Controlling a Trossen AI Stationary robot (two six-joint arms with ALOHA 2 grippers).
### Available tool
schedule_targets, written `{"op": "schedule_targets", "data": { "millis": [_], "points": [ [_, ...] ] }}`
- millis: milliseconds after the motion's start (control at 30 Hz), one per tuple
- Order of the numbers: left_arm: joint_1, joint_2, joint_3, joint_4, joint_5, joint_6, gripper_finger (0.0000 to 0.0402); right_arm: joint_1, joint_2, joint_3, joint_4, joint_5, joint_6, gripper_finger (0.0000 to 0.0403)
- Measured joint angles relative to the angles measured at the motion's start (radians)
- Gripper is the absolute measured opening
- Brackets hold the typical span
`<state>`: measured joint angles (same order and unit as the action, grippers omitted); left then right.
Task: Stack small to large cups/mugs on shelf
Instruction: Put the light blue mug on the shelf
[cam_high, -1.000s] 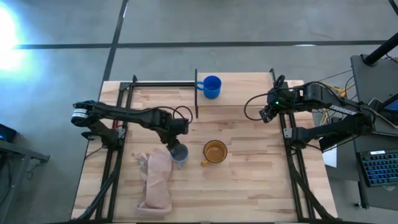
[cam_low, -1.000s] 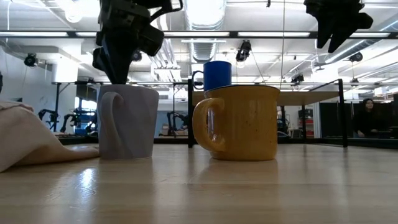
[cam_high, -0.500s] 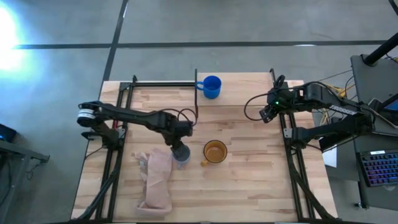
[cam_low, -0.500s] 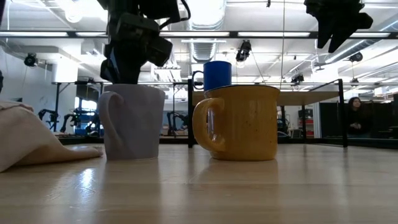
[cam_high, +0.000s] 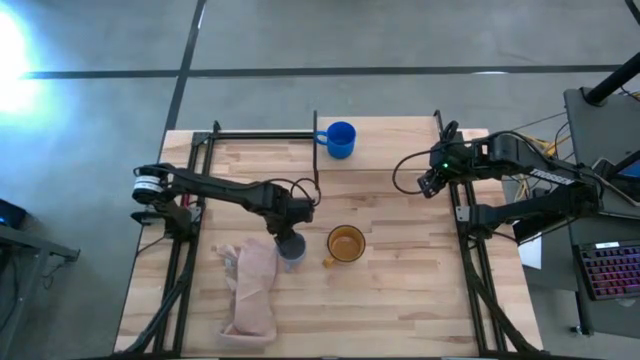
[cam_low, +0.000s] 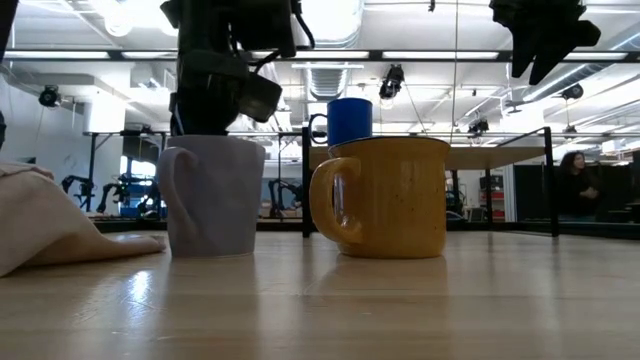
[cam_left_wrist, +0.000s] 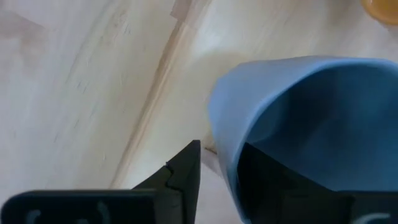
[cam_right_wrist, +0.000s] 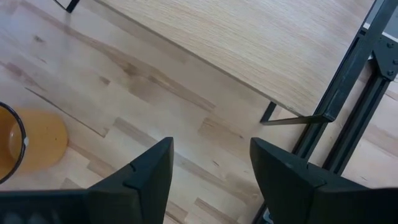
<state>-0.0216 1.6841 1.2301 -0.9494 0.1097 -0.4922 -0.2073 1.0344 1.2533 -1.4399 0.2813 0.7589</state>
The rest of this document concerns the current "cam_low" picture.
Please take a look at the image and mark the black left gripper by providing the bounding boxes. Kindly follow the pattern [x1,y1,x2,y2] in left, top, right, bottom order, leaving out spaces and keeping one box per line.
[159,0,301,137]

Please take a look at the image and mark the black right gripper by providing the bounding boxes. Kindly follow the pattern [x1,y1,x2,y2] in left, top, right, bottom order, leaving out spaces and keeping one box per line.
[488,0,602,87]

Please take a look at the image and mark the medium lavender mug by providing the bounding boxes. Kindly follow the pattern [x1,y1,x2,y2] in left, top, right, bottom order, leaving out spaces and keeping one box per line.
[157,133,267,260]

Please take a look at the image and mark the small blue mug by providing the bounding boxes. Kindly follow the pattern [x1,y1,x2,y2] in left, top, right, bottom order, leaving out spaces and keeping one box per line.
[308,97,374,147]

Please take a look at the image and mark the wooden shelf with black legs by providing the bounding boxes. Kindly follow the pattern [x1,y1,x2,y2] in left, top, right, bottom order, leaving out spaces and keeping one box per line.
[301,125,560,239]

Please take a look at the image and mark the white ceiling box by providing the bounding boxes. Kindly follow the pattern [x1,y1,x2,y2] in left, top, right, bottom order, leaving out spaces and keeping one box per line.
[82,92,127,135]

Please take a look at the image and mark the person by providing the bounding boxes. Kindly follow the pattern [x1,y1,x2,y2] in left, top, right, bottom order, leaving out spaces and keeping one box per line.
[556,149,602,223]

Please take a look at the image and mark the red storage rack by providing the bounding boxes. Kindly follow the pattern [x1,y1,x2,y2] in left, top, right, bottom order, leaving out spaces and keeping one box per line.
[478,174,506,207]

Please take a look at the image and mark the black overhead crossbar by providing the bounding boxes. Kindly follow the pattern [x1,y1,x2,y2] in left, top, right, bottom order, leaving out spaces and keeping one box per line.
[0,48,640,64]

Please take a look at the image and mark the pink folded cloth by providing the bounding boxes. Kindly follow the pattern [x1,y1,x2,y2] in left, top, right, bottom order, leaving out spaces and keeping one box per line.
[0,160,167,279]

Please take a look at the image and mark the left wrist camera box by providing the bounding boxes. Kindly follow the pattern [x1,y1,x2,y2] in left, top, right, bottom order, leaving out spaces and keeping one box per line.
[237,71,284,124]

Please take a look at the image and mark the silver ventilation duct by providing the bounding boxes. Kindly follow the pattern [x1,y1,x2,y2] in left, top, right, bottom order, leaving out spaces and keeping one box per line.
[298,0,367,102]

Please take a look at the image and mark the black background rig frame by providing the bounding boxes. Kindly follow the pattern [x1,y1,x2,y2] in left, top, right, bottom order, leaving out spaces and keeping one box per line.
[85,130,169,216]

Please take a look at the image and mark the black aluminium table frame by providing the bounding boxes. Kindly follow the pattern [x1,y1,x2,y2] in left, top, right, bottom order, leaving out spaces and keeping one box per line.
[92,219,640,240]

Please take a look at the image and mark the black partition wall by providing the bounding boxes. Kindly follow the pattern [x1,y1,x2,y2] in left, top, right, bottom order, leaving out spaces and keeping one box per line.
[513,163,640,225]

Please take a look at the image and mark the black hanging camera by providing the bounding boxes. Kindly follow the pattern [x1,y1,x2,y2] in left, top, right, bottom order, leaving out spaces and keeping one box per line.
[377,63,406,101]

